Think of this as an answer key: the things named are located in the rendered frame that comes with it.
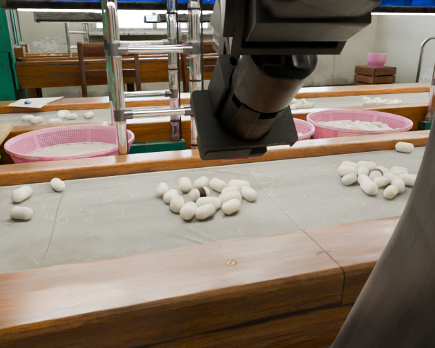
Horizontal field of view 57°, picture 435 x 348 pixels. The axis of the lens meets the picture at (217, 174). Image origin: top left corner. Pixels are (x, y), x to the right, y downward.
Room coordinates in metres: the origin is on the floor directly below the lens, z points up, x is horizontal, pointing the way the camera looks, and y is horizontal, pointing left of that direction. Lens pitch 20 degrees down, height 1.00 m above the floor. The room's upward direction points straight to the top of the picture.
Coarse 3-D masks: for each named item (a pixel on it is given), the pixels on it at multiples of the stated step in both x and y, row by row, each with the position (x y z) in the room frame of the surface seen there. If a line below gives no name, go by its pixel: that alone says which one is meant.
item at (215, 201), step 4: (200, 200) 0.54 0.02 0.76; (204, 200) 0.54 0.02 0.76; (208, 200) 0.54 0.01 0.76; (212, 200) 0.54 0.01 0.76; (216, 200) 0.55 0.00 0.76; (196, 204) 0.55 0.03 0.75; (200, 204) 0.54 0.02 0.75; (204, 204) 0.54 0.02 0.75; (216, 204) 0.54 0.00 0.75; (216, 208) 0.54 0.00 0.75
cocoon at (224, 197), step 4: (228, 192) 0.57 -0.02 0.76; (232, 192) 0.57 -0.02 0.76; (236, 192) 0.57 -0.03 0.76; (220, 196) 0.56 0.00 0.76; (224, 196) 0.56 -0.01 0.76; (228, 196) 0.56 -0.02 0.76; (232, 196) 0.56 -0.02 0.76; (236, 196) 0.56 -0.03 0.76; (240, 196) 0.57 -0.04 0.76; (220, 200) 0.56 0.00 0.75; (224, 200) 0.55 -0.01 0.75; (228, 200) 0.56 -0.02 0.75; (240, 200) 0.57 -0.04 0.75; (220, 204) 0.56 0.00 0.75
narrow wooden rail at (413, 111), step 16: (304, 112) 1.17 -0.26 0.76; (384, 112) 1.24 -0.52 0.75; (400, 112) 1.26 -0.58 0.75; (416, 112) 1.28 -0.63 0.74; (16, 128) 0.97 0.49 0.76; (32, 128) 0.97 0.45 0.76; (128, 128) 1.02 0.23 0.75; (144, 128) 1.03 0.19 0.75; (160, 128) 1.05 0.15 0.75; (416, 128) 1.28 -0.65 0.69; (64, 144) 0.98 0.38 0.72; (0, 160) 0.94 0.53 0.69
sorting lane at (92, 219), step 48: (0, 192) 0.62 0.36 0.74; (48, 192) 0.62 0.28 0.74; (96, 192) 0.62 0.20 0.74; (144, 192) 0.62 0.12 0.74; (288, 192) 0.62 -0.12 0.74; (336, 192) 0.62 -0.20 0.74; (0, 240) 0.46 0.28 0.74; (48, 240) 0.46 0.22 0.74; (96, 240) 0.46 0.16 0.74; (144, 240) 0.46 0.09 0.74; (192, 240) 0.46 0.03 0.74
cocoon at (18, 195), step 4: (20, 188) 0.59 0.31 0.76; (24, 188) 0.59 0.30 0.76; (28, 188) 0.59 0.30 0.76; (12, 192) 0.58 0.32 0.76; (16, 192) 0.58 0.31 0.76; (20, 192) 0.58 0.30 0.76; (24, 192) 0.58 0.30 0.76; (28, 192) 0.59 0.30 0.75; (32, 192) 0.60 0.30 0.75; (12, 196) 0.57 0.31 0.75; (16, 196) 0.57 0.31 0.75; (20, 196) 0.57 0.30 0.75; (24, 196) 0.58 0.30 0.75; (28, 196) 0.59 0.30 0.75; (16, 200) 0.57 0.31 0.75; (20, 200) 0.57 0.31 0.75
